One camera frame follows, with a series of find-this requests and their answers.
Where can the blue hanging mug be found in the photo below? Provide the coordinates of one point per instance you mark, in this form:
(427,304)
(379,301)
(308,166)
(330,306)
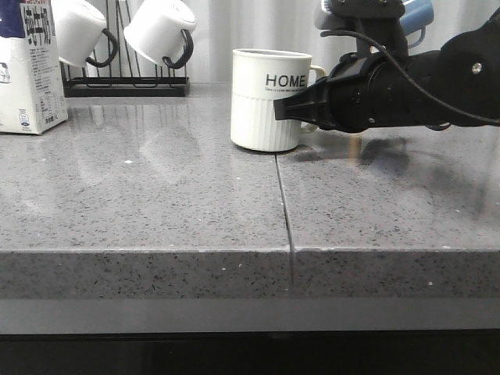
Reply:
(418,15)

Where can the white enamel mug left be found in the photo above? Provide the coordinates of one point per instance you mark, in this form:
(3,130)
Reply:
(78,27)

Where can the black wire mug rack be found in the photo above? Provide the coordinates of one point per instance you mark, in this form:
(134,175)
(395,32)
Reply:
(129,74)

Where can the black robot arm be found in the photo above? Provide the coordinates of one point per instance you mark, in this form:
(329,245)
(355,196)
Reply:
(457,84)

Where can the white enamel mug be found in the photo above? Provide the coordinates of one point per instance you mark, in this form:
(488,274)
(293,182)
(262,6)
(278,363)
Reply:
(78,27)
(160,31)

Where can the Pascual whole milk carton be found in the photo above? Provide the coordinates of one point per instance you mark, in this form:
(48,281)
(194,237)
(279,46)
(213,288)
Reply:
(32,95)

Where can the wooden mug tree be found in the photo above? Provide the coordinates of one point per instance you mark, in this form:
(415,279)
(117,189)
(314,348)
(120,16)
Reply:
(355,145)

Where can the cream HOME mug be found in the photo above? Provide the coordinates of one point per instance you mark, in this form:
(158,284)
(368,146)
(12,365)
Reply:
(259,78)

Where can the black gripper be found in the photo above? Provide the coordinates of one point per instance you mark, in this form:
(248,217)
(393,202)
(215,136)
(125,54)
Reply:
(357,95)

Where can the white enamel mug right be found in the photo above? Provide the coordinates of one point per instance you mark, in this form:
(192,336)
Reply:
(160,31)

